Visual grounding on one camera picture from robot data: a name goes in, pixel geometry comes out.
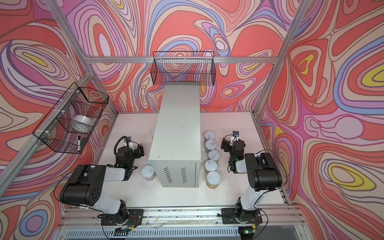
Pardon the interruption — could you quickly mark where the can row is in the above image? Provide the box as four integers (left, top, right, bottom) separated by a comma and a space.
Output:
150, 128, 156, 139
204, 131, 216, 142
205, 140, 217, 153
208, 149, 221, 163

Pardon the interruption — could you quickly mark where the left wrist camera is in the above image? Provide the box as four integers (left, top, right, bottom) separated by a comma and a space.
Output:
125, 137, 134, 149

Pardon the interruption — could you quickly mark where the orange green labelled can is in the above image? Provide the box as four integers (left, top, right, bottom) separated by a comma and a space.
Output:
206, 171, 221, 189

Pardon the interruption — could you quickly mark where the can right row back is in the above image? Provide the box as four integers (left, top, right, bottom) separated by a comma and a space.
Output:
204, 131, 216, 142

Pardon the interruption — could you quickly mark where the grey metal cabinet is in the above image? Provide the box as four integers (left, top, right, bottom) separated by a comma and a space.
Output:
148, 85, 202, 188

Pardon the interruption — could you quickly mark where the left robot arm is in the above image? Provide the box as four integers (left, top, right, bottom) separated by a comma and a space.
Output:
59, 136, 145, 222

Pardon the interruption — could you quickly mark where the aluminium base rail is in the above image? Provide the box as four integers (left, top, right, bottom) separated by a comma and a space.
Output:
53, 205, 313, 240

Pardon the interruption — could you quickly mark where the black wire basket left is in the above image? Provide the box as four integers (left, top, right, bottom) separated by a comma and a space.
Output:
33, 83, 109, 154

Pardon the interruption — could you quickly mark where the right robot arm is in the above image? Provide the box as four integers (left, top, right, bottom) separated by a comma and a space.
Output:
221, 136, 283, 223

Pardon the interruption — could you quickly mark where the can left row back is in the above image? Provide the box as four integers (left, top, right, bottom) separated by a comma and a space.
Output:
150, 128, 156, 139

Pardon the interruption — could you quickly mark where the green circuit board right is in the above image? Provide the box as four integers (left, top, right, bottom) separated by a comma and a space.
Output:
239, 227, 258, 235

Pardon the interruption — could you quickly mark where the black wire basket back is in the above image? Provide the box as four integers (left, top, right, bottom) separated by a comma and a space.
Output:
151, 51, 216, 86

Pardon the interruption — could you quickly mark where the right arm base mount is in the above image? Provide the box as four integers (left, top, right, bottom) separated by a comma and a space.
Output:
220, 208, 263, 226

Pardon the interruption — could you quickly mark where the green circuit board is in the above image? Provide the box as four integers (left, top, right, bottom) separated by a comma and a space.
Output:
239, 227, 258, 235
114, 227, 135, 236

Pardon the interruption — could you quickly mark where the black wire basket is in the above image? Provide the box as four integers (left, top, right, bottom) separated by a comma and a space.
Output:
151, 51, 216, 86
33, 83, 109, 154

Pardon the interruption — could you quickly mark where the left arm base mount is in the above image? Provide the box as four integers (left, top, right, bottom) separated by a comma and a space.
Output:
98, 209, 144, 227

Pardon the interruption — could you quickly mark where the blue white labelled can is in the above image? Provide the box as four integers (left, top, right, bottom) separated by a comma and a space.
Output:
142, 165, 157, 181

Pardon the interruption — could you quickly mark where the pink labelled can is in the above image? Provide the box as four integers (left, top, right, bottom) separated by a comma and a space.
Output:
204, 160, 218, 174

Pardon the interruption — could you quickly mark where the black marker pen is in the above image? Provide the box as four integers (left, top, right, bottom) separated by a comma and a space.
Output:
77, 135, 82, 153

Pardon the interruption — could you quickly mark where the green circuit board left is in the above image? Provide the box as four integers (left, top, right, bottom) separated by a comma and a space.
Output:
114, 227, 135, 236

